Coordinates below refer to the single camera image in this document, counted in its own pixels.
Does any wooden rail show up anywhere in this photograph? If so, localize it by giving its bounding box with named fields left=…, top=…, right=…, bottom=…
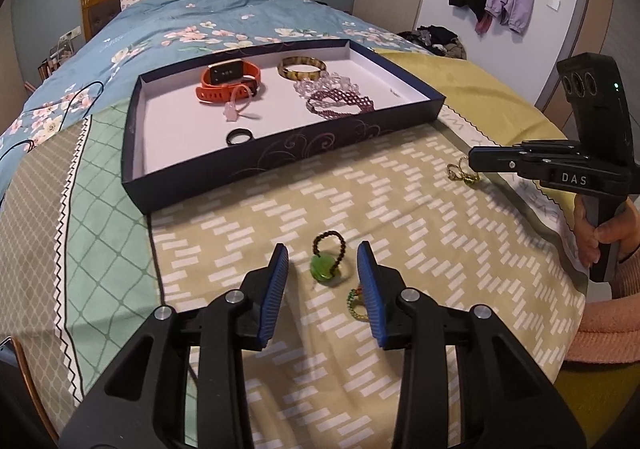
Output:
left=10, top=336, right=58, bottom=445

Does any bedside table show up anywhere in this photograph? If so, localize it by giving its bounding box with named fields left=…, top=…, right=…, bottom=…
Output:
left=37, top=26, right=83, bottom=80

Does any purple bead bracelet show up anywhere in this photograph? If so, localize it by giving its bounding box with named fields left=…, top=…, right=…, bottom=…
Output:
left=305, top=88, right=376, bottom=122

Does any person's right hand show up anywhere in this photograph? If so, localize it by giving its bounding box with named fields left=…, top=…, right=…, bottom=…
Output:
left=574, top=196, right=640, bottom=265

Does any pile of dark clothes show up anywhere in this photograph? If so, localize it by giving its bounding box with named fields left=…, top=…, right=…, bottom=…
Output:
left=397, top=25, right=467, bottom=60

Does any clear crystal bead bracelet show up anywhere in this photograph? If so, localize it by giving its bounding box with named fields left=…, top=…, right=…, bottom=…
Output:
left=294, top=71, right=362, bottom=97

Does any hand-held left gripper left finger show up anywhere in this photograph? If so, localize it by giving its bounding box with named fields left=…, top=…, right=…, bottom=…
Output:
left=57, top=243, right=290, bottom=449

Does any pink charm clear loop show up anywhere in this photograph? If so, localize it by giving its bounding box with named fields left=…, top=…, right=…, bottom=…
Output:
left=222, top=85, right=261, bottom=122

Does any gold ring green stone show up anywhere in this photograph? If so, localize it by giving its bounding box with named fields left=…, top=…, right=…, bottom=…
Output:
left=446, top=160, right=480, bottom=187

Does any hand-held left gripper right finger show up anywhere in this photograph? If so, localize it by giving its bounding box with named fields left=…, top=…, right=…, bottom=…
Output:
left=356, top=240, right=588, bottom=449

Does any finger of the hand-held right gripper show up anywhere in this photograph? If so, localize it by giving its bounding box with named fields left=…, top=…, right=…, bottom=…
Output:
left=469, top=145, right=582, bottom=174
left=515, top=141, right=584, bottom=154

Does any person's right forearm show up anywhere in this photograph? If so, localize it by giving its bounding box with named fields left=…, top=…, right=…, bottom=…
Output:
left=562, top=246, right=640, bottom=367

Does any small green beaded ring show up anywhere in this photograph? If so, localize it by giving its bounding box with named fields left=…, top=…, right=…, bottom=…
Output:
left=346, top=285, right=368, bottom=322

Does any amber bangle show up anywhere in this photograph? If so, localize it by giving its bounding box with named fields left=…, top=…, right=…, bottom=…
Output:
left=277, top=56, right=327, bottom=81

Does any black cable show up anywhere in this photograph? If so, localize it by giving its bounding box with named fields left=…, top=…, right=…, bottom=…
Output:
left=0, top=81, right=106, bottom=164

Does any wooden door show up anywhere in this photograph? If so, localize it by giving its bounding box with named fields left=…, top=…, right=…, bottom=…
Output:
left=535, top=0, right=640, bottom=130

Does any blue floral duvet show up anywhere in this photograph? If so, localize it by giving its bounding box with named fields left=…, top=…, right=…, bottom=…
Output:
left=0, top=0, right=431, bottom=200

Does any green jade pendant bead loop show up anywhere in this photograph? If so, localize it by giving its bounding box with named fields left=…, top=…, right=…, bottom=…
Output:
left=310, top=234, right=348, bottom=286

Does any dark blue shallow box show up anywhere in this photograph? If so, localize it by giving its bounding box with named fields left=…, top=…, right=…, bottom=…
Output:
left=121, top=40, right=446, bottom=214

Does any orange smartwatch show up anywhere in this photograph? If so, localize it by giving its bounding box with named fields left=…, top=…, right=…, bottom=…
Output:
left=195, top=60, right=262, bottom=103

